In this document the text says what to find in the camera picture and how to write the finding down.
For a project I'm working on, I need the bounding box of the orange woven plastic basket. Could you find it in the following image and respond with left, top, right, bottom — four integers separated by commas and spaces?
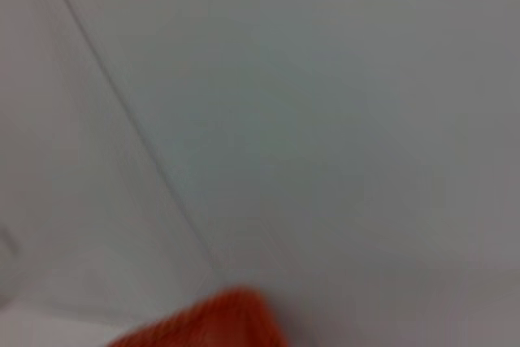
106, 284, 290, 347

